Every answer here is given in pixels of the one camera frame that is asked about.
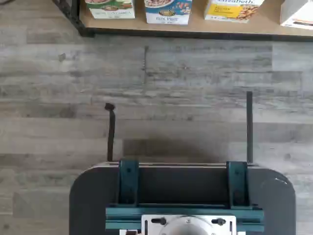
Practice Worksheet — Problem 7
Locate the silver mounting plate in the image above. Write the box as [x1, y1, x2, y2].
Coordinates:
[141, 214, 237, 235]

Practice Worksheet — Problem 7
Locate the blue white cereal box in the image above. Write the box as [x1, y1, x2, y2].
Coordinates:
[144, 0, 193, 25]

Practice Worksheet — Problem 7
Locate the teal aluminium frame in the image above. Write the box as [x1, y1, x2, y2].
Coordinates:
[105, 160, 265, 235]

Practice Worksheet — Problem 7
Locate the green white cereal box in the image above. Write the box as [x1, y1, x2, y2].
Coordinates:
[84, 0, 136, 20]

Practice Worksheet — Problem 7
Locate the white organic pantry box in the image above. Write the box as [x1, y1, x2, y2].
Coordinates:
[280, 0, 313, 27]

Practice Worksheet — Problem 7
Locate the black metal wood shelf unit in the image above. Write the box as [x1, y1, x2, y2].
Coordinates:
[52, 0, 313, 42]

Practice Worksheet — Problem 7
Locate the dark grey mobile base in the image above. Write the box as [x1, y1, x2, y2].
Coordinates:
[69, 161, 297, 235]

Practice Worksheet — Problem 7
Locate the yellow white granola box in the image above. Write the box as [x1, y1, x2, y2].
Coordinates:
[204, 0, 265, 24]

